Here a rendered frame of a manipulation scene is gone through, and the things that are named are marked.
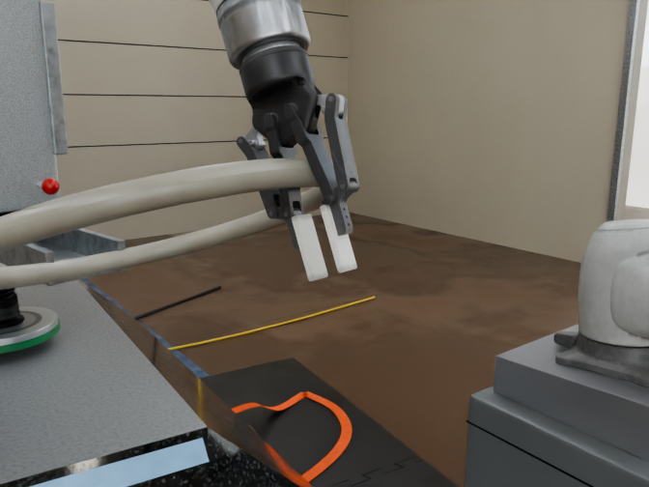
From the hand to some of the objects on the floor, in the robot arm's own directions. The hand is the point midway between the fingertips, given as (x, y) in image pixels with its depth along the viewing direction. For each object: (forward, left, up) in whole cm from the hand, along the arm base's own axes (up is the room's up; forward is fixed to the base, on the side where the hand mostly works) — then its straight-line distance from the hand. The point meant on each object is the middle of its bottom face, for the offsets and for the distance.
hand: (324, 243), depth 62 cm
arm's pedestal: (-74, -4, -123) cm, 144 cm away
